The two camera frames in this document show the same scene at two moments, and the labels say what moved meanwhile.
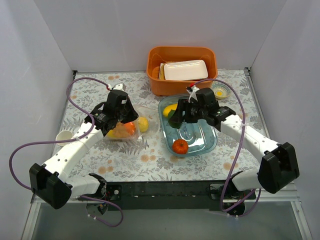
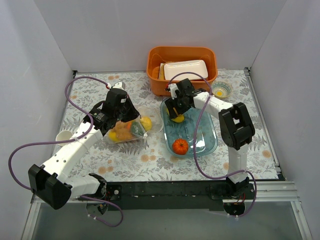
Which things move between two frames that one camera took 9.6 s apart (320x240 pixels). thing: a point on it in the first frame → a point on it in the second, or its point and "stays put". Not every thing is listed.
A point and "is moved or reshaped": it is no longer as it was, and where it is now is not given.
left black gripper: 127,115 stays put
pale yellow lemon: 143,123 is moved or reshaped
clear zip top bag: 147,125 stays put
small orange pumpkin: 180,146 stays put
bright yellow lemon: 111,134 is moved or reshaped
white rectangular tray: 185,70 stays put
